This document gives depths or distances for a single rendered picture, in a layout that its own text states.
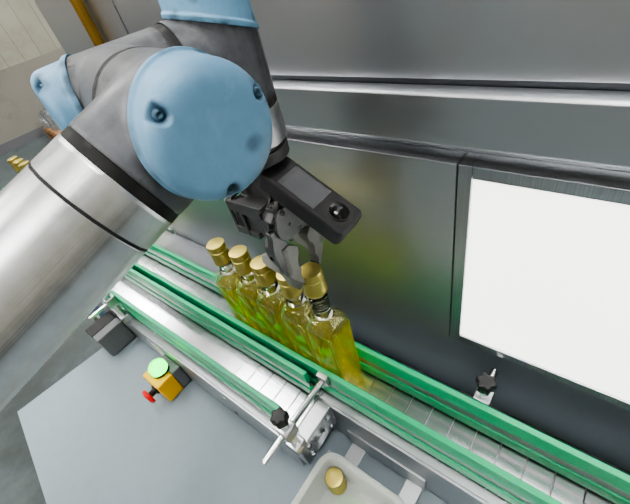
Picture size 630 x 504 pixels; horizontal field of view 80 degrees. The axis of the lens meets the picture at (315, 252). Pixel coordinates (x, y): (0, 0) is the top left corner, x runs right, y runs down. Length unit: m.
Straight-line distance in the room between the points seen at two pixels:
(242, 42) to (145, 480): 0.88
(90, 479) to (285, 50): 0.96
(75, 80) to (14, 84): 6.53
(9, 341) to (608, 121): 0.45
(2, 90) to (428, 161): 6.60
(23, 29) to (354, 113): 6.53
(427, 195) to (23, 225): 0.41
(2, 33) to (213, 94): 6.68
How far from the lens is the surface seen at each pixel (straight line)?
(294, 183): 0.42
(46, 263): 0.22
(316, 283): 0.53
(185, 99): 0.20
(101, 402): 1.19
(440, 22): 0.44
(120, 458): 1.07
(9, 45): 6.87
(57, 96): 0.34
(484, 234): 0.51
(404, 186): 0.51
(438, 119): 0.45
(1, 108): 6.88
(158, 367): 1.00
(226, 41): 0.37
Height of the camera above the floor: 1.56
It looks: 41 degrees down
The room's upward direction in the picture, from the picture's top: 16 degrees counter-clockwise
